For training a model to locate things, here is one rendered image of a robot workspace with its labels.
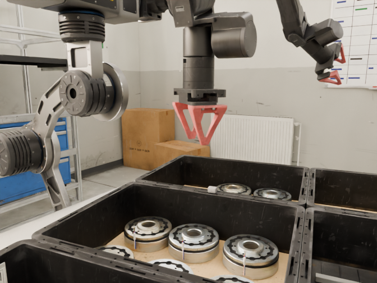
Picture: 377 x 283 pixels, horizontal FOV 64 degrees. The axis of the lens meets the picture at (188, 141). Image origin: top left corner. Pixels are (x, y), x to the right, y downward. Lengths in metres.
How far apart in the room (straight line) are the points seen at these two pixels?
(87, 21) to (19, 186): 1.79
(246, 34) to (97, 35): 0.59
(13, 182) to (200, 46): 2.17
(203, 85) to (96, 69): 0.52
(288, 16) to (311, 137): 2.63
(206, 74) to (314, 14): 3.09
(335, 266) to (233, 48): 0.44
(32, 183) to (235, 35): 2.29
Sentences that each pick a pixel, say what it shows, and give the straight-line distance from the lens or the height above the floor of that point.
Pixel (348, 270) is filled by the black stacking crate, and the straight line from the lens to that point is 0.67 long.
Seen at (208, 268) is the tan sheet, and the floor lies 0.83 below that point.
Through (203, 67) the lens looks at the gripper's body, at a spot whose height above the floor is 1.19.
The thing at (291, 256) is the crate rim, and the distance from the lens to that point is 0.47.
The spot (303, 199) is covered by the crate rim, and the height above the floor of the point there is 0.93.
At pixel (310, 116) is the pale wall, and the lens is 3.54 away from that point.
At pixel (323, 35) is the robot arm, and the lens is 1.08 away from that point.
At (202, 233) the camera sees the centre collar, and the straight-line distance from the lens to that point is 0.64.
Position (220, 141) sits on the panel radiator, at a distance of 3.80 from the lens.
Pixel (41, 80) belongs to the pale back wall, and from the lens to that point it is 3.60.
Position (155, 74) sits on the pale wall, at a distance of 4.42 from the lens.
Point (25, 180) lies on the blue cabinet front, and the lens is 2.59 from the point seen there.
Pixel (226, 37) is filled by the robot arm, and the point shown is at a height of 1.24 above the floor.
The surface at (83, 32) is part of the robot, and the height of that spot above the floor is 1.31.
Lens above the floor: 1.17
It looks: 11 degrees down
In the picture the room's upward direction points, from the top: straight up
